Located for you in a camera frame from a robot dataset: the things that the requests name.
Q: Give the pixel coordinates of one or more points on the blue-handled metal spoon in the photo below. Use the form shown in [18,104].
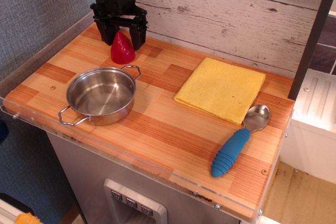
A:
[257,118]

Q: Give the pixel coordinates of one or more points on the white ribbed toy sink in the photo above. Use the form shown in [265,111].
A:
[309,142]

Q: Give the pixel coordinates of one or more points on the dark right support post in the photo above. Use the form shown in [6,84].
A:
[314,36]

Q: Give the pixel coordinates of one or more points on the clear acrylic edge guard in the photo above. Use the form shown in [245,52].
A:
[175,145]

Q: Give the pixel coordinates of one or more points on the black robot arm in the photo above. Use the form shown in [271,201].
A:
[111,15]

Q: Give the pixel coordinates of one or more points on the yellow object bottom left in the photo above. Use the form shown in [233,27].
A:
[27,218]

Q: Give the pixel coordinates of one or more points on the red toy pepper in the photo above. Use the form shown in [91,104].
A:
[122,51]

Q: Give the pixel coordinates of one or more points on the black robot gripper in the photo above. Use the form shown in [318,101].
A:
[115,13]

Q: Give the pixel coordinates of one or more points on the yellow folded cloth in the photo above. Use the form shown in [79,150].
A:
[220,89]

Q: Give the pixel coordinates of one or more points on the stainless steel pot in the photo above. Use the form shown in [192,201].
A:
[102,96]

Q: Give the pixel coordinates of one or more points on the silver toy fridge dispenser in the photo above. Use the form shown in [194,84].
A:
[129,206]

